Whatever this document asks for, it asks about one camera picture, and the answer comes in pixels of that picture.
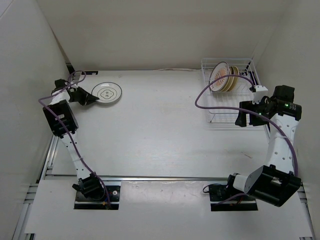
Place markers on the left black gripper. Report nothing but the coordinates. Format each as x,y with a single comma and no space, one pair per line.
87,98

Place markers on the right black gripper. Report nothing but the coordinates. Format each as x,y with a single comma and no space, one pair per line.
249,105

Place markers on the white plate blue motif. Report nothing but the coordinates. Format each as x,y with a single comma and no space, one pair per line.
107,92

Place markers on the beige plate front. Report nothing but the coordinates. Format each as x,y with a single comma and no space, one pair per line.
229,80

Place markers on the beige plate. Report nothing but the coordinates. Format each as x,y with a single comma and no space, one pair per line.
235,78
232,81
229,80

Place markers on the white plate orange sunburst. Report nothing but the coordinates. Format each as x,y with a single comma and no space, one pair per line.
217,78

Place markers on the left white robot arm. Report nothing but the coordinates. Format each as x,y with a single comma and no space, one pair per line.
64,125

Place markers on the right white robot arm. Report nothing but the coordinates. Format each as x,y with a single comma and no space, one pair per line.
277,180

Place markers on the beige plate back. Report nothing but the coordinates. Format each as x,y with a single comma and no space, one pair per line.
235,78

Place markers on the beige plate middle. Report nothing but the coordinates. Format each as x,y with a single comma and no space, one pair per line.
232,81

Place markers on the white front cover board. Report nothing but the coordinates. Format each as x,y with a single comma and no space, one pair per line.
160,211

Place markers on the white wire dish rack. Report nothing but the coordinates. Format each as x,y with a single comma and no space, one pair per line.
230,98

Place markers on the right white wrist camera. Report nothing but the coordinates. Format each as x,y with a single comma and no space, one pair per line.
259,91

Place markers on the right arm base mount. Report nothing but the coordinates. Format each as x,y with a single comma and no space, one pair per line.
225,198

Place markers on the aluminium frame rail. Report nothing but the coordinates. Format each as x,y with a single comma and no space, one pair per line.
138,178

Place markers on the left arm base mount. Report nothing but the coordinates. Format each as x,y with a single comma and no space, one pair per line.
99,202

